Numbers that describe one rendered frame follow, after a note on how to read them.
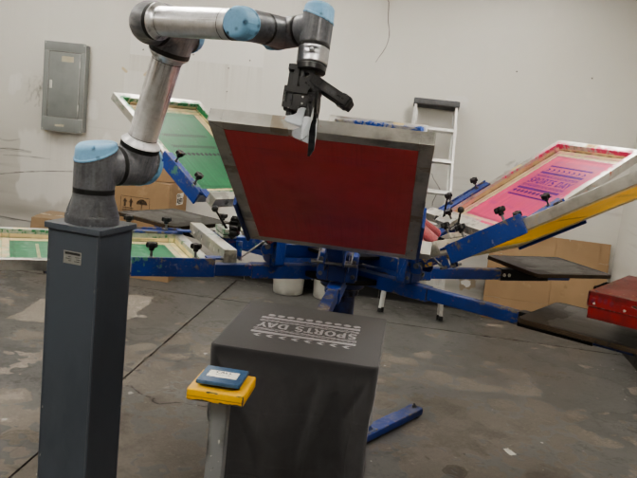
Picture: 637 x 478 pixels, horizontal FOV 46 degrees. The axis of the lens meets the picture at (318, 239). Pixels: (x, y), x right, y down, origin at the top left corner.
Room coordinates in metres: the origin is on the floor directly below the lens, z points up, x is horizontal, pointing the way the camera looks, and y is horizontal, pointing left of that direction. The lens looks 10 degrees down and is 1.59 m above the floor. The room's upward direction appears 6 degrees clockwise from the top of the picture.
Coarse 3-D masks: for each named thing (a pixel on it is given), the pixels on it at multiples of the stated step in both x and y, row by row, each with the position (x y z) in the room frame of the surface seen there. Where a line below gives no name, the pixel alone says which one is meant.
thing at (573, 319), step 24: (384, 288) 3.06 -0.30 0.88; (408, 288) 2.99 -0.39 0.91; (432, 288) 2.95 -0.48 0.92; (480, 312) 2.81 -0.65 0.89; (504, 312) 2.75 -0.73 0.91; (528, 312) 2.72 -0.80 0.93; (552, 312) 2.67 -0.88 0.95; (576, 312) 2.71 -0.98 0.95; (576, 336) 2.41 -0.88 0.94; (600, 336) 2.41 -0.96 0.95; (624, 336) 2.44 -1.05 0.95
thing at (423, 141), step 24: (216, 120) 1.95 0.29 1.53; (240, 120) 1.94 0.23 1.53; (264, 120) 1.94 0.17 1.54; (216, 144) 2.06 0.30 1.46; (360, 144) 1.94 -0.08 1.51; (384, 144) 1.92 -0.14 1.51; (408, 144) 1.90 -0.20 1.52; (432, 144) 1.88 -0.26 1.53; (240, 192) 2.29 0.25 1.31; (264, 240) 2.60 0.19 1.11; (288, 240) 2.57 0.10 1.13; (408, 240) 2.41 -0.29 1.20
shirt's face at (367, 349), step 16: (256, 304) 2.33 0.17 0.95; (272, 304) 2.35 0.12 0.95; (240, 320) 2.14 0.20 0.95; (256, 320) 2.16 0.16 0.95; (320, 320) 2.23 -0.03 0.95; (336, 320) 2.25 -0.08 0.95; (352, 320) 2.27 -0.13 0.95; (368, 320) 2.29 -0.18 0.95; (384, 320) 2.31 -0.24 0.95; (224, 336) 1.97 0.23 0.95; (240, 336) 1.99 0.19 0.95; (256, 336) 2.00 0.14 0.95; (368, 336) 2.12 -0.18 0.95; (288, 352) 1.90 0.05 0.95; (304, 352) 1.91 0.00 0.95; (320, 352) 1.92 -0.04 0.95; (336, 352) 1.94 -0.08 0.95; (352, 352) 1.95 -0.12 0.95; (368, 352) 1.97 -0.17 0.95
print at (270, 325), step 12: (264, 324) 2.12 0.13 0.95; (276, 324) 2.13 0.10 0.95; (288, 324) 2.15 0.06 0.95; (300, 324) 2.16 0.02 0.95; (312, 324) 2.17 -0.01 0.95; (324, 324) 2.19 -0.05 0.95; (336, 324) 2.20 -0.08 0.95; (348, 324) 2.21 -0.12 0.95; (264, 336) 2.01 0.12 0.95; (276, 336) 2.02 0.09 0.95; (288, 336) 2.03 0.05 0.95; (300, 336) 2.05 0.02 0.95; (312, 336) 2.06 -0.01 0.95; (324, 336) 2.07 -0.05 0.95; (336, 336) 2.08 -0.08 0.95; (348, 336) 2.10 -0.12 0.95; (348, 348) 1.98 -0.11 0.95
